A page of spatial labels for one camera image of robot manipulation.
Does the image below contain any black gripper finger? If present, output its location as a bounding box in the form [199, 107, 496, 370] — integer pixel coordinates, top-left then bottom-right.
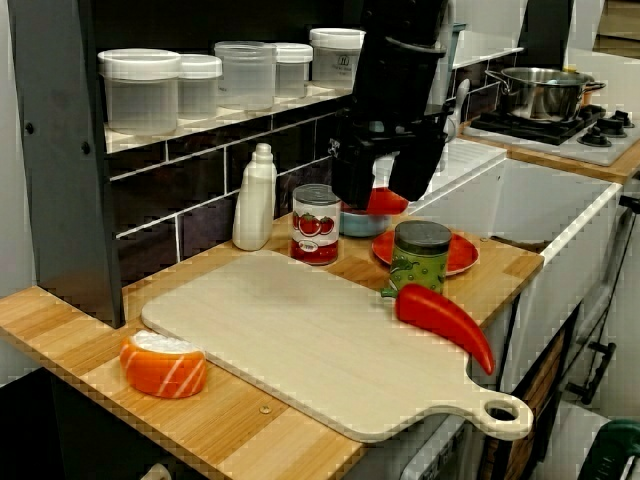
[388, 142, 446, 202]
[332, 142, 376, 210]

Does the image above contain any green peas tin can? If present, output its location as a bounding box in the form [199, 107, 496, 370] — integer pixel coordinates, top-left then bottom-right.
[388, 221, 453, 296]

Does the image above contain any dark grey shelf unit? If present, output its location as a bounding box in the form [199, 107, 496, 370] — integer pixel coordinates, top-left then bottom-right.
[7, 0, 384, 330]

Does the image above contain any salmon sushi toy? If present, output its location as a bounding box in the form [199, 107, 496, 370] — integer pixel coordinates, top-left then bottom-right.
[118, 329, 208, 400]

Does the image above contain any light blue bowl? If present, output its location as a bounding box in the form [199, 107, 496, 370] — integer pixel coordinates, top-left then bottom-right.
[339, 208, 392, 238]

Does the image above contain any dark kitchen side panel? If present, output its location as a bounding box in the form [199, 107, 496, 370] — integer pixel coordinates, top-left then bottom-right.
[517, 0, 576, 71]

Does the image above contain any red round plate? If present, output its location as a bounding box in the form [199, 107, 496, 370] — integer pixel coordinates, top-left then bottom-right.
[371, 229, 480, 277]

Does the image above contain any white detergent bottle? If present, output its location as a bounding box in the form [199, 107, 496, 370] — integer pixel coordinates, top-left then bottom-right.
[232, 142, 278, 251]

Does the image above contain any tomato print tin can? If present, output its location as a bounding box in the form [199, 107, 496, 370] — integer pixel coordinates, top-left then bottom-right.
[291, 183, 343, 266]

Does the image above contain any red toy sausage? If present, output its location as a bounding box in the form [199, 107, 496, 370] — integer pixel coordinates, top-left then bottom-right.
[367, 185, 410, 216]

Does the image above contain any brown wood grain door panel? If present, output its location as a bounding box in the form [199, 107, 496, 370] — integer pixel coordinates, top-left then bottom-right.
[477, 302, 584, 480]

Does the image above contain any black oven door handle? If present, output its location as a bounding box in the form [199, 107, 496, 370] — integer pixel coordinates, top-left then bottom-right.
[564, 341, 618, 406]

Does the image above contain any tall white lidded jar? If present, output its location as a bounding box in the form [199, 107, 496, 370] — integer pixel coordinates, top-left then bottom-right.
[308, 27, 367, 84]

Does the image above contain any grey dispenser panel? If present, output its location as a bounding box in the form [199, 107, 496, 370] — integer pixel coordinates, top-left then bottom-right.
[399, 417, 471, 480]

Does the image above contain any small white lidded jar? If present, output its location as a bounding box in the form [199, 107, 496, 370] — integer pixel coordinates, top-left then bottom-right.
[273, 42, 314, 99]

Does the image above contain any grey toy faucet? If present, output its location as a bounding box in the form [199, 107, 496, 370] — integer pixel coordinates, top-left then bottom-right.
[427, 0, 472, 174]

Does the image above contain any black thin stand rod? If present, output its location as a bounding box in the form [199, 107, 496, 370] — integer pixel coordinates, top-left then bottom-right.
[574, 193, 640, 351]

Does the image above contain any white lidded plastic jar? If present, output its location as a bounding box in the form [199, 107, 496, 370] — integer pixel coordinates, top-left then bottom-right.
[177, 53, 223, 121]

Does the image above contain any light wooden cutting board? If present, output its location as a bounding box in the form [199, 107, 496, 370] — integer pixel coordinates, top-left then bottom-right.
[140, 249, 534, 442]

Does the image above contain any toy stove cooktop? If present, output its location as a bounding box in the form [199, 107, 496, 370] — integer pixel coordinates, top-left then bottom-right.
[458, 103, 640, 169]

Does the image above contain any red toy chili pepper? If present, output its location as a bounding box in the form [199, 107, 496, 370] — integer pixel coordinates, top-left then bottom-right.
[380, 283, 496, 376]

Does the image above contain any wide white lidded jar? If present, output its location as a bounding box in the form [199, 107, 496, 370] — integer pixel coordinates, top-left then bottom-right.
[97, 48, 182, 136]

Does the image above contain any black stove knob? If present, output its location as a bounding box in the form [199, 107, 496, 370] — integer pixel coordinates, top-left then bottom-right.
[577, 124, 614, 149]
[599, 109, 636, 139]

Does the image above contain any white toy sink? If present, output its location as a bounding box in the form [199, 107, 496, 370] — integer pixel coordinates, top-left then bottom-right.
[372, 137, 626, 396]

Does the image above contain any clear lidless plastic jar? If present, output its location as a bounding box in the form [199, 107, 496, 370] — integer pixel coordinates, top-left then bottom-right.
[214, 40, 278, 111]

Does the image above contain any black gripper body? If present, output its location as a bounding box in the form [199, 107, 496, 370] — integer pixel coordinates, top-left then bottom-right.
[329, 42, 450, 167]

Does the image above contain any stainless steel pot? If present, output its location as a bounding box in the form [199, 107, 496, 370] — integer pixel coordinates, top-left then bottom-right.
[483, 67, 607, 123]

